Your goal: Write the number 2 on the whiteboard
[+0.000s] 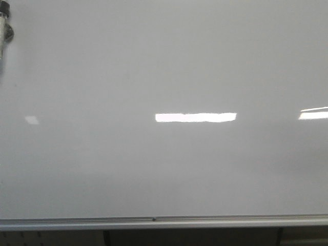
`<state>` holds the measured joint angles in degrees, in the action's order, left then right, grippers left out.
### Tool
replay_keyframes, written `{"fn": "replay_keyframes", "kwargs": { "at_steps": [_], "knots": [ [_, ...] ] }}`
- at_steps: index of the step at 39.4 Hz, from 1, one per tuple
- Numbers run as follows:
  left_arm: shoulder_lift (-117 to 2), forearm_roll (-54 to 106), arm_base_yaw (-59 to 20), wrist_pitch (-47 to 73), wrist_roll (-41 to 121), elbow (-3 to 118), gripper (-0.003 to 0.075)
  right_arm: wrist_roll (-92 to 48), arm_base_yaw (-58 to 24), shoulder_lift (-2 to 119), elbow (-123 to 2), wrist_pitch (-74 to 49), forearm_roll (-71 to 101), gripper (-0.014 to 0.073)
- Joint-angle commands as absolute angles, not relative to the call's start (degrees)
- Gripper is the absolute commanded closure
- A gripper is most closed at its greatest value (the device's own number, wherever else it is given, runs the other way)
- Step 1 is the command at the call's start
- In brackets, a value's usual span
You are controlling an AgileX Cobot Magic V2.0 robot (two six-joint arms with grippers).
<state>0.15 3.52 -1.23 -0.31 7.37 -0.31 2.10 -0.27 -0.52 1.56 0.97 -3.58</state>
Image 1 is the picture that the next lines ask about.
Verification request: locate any large white whiteboard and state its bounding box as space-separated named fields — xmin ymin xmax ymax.
xmin=1 ymin=1 xmax=327 ymax=219

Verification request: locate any aluminium whiteboard tray rail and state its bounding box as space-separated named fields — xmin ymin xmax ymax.
xmin=1 ymin=214 xmax=327 ymax=232

